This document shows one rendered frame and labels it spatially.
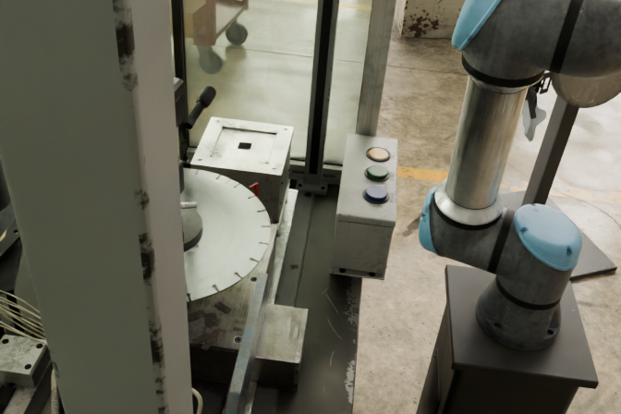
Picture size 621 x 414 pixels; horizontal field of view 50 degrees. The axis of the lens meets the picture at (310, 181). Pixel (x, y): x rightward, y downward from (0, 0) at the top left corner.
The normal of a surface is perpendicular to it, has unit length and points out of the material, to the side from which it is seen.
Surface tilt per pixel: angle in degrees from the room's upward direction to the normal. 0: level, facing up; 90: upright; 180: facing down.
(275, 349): 0
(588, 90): 86
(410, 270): 0
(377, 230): 90
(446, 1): 90
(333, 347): 0
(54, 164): 90
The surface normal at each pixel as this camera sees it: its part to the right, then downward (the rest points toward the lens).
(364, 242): -0.11, 0.58
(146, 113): 0.99, 0.12
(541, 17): -0.34, 0.11
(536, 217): 0.18, -0.75
